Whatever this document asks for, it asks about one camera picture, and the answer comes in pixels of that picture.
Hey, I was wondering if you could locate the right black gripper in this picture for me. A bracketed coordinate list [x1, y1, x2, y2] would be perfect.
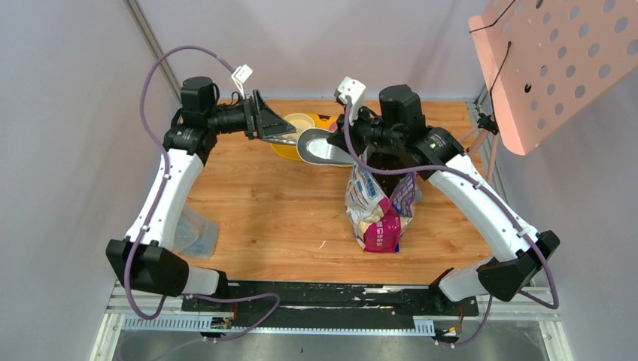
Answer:
[329, 100, 403, 156]

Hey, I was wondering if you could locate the metal scoop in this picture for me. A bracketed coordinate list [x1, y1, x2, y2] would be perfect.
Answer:
[270, 127, 354, 167]

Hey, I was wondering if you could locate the pet food bag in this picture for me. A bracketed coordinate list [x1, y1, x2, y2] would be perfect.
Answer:
[345, 164, 421, 253]

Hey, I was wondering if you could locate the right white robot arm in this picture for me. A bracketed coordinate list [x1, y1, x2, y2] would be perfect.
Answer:
[329, 77, 560, 314]

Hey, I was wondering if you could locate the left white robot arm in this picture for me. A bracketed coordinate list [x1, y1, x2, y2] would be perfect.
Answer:
[105, 77, 296, 311]

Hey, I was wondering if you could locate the brown pet food kibble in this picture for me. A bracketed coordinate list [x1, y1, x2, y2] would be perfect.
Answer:
[368, 158, 403, 196]

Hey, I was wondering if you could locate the cream bowl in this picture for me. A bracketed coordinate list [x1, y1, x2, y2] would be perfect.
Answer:
[284, 113, 315, 137]

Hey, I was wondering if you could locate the yellow double bowl feeder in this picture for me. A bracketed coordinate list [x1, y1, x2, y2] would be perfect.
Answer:
[272, 113, 354, 167]

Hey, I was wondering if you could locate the pink perforated stand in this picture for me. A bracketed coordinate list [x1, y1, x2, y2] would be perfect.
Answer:
[466, 1, 637, 177]

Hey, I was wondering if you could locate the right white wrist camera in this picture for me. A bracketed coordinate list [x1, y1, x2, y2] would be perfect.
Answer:
[334, 77, 366, 126]

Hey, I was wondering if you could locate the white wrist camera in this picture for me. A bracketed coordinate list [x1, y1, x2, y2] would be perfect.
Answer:
[230, 64, 254, 98]
[334, 77, 366, 126]

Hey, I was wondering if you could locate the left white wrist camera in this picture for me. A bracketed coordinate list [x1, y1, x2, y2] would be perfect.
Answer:
[230, 64, 254, 98]

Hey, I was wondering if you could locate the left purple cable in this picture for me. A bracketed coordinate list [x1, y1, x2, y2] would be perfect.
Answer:
[123, 45, 281, 344]

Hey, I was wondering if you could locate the purple cable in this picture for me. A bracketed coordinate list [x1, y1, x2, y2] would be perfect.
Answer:
[342, 97, 561, 348]
[123, 45, 281, 344]

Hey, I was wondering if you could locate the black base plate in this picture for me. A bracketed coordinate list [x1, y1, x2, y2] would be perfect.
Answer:
[181, 281, 479, 329]

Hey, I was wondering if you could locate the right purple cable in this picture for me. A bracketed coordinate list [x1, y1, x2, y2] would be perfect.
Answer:
[342, 97, 561, 348]

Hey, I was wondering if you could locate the aluminium rail frame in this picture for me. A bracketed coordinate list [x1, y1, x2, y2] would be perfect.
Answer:
[90, 281, 573, 360]

